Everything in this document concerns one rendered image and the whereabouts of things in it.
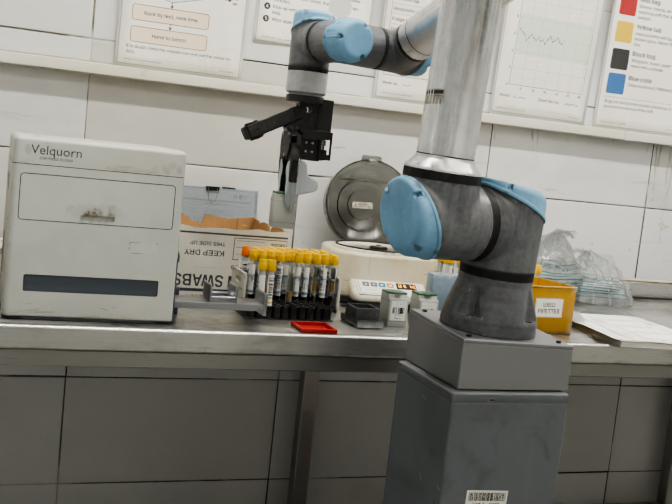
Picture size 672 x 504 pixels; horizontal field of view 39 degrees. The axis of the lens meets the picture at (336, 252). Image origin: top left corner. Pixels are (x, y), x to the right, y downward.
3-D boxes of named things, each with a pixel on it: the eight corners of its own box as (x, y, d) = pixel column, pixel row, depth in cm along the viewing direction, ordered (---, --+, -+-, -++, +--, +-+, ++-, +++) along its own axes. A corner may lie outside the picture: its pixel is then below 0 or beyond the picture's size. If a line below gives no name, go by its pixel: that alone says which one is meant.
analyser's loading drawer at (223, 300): (151, 311, 165) (154, 282, 164) (145, 304, 171) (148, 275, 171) (266, 316, 172) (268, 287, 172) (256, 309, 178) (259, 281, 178)
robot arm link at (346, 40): (394, 24, 166) (360, 27, 176) (340, 11, 160) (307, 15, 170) (388, 69, 167) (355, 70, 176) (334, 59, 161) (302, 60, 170)
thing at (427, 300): (417, 327, 188) (421, 294, 188) (407, 322, 193) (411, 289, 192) (435, 328, 190) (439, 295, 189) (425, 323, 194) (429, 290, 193)
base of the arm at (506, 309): (549, 344, 145) (561, 280, 143) (453, 333, 142) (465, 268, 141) (516, 321, 159) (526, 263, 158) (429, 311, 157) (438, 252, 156)
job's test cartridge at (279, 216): (288, 227, 182) (292, 193, 181) (294, 229, 177) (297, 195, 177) (268, 225, 181) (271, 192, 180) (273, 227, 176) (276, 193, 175)
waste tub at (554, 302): (519, 333, 194) (525, 285, 193) (482, 320, 206) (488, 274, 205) (572, 334, 200) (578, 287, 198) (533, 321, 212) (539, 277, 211)
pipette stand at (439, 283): (430, 323, 195) (435, 275, 194) (420, 317, 201) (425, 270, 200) (476, 326, 197) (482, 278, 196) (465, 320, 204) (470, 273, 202)
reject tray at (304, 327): (301, 333, 170) (301, 328, 170) (290, 325, 177) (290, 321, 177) (337, 334, 173) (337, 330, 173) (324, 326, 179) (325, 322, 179)
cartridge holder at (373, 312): (356, 328, 181) (358, 309, 180) (339, 319, 189) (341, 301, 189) (382, 329, 182) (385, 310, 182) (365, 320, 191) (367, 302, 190)
